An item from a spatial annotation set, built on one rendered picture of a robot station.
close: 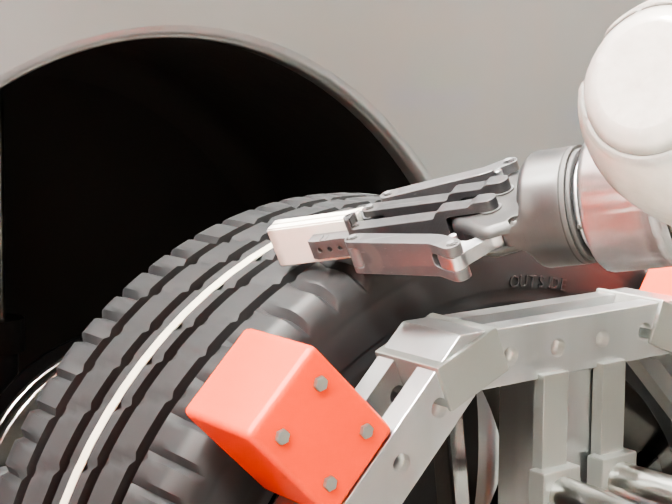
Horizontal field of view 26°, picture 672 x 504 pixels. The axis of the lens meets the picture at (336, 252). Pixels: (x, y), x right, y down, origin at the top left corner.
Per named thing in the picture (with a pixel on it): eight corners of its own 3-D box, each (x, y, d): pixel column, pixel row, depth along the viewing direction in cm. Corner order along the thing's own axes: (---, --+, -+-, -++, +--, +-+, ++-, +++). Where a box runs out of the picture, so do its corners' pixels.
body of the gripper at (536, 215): (593, 288, 89) (457, 301, 94) (627, 222, 96) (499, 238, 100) (559, 180, 86) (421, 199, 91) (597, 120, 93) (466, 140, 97)
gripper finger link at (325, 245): (383, 244, 98) (366, 266, 96) (320, 252, 101) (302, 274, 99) (376, 225, 98) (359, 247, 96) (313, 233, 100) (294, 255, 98)
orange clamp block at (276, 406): (324, 405, 98) (244, 324, 93) (399, 430, 92) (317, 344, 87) (264, 490, 96) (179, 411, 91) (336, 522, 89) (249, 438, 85)
